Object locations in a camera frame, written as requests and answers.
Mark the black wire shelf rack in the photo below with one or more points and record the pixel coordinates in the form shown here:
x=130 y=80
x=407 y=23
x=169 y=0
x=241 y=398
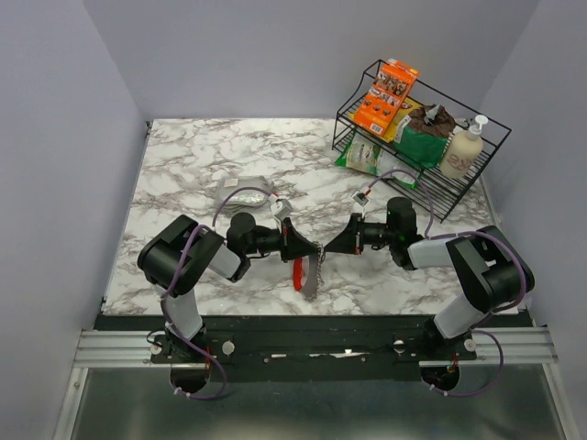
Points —
x=432 y=187

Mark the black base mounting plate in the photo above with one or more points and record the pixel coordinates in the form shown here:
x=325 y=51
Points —
x=301 y=349

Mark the aluminium extrusion rail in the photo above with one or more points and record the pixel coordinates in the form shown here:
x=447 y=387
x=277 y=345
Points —
x=520 y=345
x=112 y=350

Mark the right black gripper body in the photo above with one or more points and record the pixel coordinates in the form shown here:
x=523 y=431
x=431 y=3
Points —
x=378 y=234

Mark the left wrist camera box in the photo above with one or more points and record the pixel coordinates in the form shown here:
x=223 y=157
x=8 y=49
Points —
x=281 y=209

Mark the orange snack box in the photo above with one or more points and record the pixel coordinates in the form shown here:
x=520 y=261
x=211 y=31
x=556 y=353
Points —
x=393 y=82

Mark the right aluminium extrusion rail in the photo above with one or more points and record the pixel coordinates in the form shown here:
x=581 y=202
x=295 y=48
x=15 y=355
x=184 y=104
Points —
x=520 y=345

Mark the white green pouch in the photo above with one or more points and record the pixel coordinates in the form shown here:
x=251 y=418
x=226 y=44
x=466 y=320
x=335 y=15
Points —
x=362 y=155

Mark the yellow snack packet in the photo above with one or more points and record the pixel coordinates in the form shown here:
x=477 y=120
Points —
x=407 y=106

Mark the cream pump soap bottle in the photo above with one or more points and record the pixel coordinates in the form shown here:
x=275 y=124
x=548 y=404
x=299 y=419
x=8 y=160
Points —
x=463 y=149

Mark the green and brown bag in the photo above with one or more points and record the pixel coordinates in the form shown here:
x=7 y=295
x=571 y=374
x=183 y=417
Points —
x=423 y=134

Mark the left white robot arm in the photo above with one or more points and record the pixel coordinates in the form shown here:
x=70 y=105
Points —
x=175 y=260

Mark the clear plastic bag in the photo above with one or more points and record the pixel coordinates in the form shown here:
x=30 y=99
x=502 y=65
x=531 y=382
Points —
x=252 y=192

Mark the metal keyring coil red holder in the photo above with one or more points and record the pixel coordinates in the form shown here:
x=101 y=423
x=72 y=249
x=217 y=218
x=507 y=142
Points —
x=307 y=274

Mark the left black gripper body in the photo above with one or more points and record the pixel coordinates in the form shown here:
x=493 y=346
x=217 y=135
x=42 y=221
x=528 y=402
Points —
x=266 y=241

